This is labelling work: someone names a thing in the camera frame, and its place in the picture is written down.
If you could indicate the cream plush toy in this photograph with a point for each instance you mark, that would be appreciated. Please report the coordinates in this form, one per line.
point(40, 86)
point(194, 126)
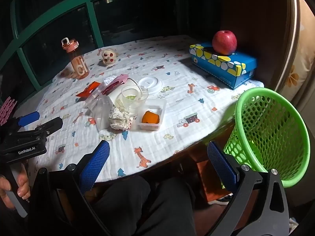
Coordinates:
point(109, 57)

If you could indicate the pink transparent water bottle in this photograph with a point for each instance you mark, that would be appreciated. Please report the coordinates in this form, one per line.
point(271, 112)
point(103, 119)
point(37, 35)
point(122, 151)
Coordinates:
point(78, 64)

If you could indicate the brown wooden panel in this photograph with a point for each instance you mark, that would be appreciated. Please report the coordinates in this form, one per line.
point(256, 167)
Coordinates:
point(265, 29)

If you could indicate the wooden table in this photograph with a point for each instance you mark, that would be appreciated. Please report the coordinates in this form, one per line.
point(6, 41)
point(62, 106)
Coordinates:
point(196, 162)

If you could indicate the beige flowered curtain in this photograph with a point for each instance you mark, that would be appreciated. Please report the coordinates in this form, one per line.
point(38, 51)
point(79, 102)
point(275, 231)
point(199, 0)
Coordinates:
point(302, 66)

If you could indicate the pink lattice object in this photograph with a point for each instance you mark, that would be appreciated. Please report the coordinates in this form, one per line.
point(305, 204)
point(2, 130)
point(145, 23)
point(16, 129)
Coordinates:
point(7, 110)

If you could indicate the blue spotted tissue box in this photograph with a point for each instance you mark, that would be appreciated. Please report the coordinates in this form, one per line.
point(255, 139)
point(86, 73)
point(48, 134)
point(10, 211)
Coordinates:
point(221, 66)

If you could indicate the clear plastic cup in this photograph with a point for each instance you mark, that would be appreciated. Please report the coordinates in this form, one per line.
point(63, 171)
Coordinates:
point(134, 103)

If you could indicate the animal print white tablecloth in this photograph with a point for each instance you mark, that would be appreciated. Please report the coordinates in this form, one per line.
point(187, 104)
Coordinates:
point(172, 108)

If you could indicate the person's black trousers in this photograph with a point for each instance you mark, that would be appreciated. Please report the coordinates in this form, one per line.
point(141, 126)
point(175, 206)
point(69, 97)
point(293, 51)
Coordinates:
point(147, 206)

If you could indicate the orange food piece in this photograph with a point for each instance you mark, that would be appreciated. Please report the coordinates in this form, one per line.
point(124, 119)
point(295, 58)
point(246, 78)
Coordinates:
point(150, 117)

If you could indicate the white paper ball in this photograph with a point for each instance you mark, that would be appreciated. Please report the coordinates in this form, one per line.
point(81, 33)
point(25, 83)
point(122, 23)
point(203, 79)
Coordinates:
point(119, 119)

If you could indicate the clear plastic bag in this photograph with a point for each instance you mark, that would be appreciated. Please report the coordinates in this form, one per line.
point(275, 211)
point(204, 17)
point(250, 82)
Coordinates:
point(101, 108)

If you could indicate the person's left hand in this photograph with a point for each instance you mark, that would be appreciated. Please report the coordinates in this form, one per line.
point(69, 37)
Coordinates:
point(24, 184)

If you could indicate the dark shoe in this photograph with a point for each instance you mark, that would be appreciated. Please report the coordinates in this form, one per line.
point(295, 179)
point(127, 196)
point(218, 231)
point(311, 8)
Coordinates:
point(221, 199)

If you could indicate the red apple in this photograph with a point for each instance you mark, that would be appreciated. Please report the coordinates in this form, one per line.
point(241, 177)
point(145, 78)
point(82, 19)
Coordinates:
point(224, 41)

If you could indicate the pink foil wrapper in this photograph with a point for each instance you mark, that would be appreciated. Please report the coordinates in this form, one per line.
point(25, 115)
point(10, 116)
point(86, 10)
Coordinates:
point(118, 78)

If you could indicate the green window frame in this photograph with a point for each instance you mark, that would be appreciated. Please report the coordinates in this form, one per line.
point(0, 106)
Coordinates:
point(94, 29)

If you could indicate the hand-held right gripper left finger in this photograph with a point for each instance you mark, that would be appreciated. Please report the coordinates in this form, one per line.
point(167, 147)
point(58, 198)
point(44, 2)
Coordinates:
point(98, 162)

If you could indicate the green plastic mesh basket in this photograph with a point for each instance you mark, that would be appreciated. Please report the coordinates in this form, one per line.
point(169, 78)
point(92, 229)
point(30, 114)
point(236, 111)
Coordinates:
point(304, 137)

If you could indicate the white plastic cup lid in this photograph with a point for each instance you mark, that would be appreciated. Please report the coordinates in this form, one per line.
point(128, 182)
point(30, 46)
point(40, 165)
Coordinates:
point(150, 82)

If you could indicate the red snack wrapper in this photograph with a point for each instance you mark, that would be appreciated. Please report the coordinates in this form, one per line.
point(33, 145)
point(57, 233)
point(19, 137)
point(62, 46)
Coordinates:
point(89, 88)

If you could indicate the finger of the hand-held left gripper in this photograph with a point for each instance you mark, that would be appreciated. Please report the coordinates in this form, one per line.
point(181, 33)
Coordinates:
point(28, 118)
point(50, 125)

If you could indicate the clear plastic food container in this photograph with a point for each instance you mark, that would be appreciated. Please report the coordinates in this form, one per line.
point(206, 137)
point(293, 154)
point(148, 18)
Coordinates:
point(152, 103)

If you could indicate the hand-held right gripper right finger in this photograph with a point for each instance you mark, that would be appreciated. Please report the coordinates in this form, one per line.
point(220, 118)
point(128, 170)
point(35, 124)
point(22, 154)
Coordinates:
point(221, 167)

